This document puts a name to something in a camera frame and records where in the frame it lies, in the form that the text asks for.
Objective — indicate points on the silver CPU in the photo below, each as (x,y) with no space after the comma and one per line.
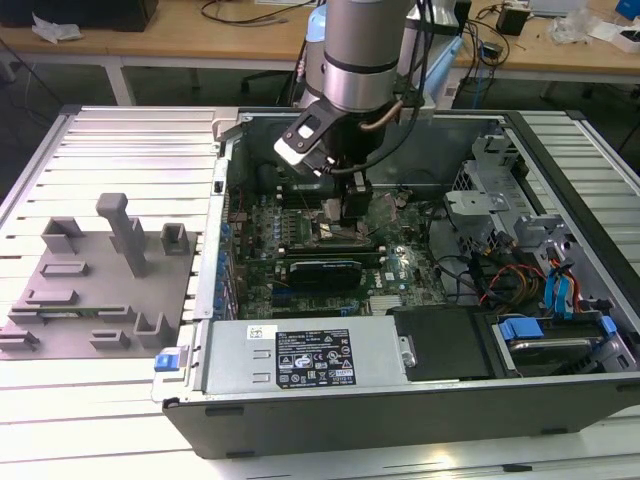
(334,210)

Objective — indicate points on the thin metal locking lever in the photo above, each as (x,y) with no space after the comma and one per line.
(302,199)

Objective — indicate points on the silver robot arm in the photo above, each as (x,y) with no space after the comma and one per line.
(360,55)

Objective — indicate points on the CPU socket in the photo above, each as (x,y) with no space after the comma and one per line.
(332,235)

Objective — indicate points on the black RAM slot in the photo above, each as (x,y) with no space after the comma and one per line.
(287,191)
(287,204)
(287,185)
(287,198)
(330,247)
(332,254)

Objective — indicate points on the round coin battery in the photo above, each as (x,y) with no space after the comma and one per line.
(401,200)

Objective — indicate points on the black graphics card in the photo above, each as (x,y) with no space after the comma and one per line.
(325,275)

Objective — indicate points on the green motherboard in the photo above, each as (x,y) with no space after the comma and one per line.
(410,280)

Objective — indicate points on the grey metal drive cage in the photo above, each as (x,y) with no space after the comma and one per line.
(492,200)

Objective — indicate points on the silver chipset heatsink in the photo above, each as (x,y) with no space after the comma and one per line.
(385,305)

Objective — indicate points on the small black transformer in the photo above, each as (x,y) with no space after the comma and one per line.
(491,51)

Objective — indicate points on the blue expansion slot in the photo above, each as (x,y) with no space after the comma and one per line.
(285,299)

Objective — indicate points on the small black box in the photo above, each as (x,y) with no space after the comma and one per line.
(512,21)

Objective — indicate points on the wooden desk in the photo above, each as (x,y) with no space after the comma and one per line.
(550,57)
(125,45)

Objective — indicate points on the black plastic shroud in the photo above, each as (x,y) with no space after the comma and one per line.
(440,345)

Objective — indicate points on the grey power supply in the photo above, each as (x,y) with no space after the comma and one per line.
(240,360)

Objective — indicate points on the clear plastic bag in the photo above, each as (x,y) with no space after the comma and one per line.
(570,27)

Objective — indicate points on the grey flat device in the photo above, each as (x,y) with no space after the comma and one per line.
(557,5)

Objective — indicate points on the grey parts rack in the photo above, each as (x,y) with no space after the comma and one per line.
(125,300)

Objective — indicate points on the black PC case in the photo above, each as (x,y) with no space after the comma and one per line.
(350,425)

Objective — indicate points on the blue case latch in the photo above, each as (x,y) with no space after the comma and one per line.
(166,361)

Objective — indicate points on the hard disk in blue carrier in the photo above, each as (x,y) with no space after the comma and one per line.
(550,355)

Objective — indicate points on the large black box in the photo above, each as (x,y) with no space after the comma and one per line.
(75,12)

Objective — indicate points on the green RAM stick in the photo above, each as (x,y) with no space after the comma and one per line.
(92,313)

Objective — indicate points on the blue box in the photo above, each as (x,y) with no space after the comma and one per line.
(630,7)

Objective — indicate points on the crumpled white paper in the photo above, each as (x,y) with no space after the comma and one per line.
(55,30)

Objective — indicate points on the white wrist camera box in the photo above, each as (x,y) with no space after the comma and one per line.
(292,147)

